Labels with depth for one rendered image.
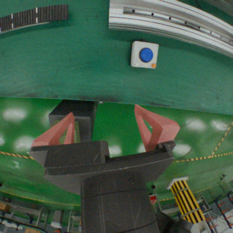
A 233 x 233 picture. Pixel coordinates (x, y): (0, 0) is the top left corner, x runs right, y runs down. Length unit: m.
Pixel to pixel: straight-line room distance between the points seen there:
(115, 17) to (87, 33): 0.13
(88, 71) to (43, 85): 0.19
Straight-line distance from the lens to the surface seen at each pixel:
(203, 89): 0.63
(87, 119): 0.50
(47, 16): 0.46
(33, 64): 0.51
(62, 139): 0.44
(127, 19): 0.36
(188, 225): 0.45
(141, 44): 0.38
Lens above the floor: 1.20
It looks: 61 degrees down
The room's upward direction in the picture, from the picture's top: 170 degrees clockwise
